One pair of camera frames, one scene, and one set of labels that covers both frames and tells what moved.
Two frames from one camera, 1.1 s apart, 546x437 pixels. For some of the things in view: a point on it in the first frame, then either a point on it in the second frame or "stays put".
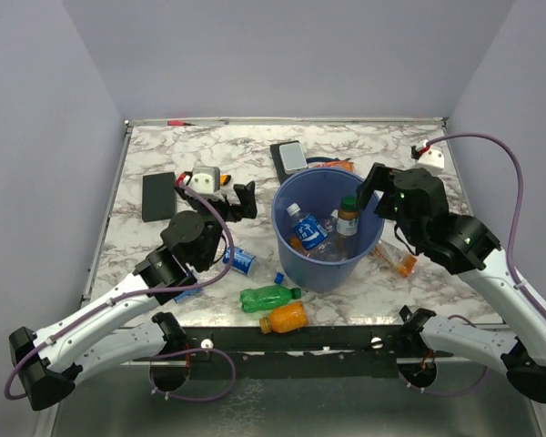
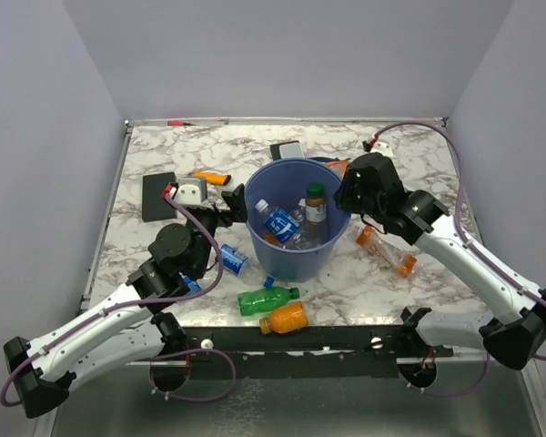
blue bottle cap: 278,279 -> 269,281
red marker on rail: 177,123 stays put
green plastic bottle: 267,297 stays put
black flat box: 158,197 stays put
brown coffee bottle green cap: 347,228 -> 316,215
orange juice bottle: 289,317 stays put
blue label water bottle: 307,228 -> 285,228
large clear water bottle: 333,250 -> 301,240
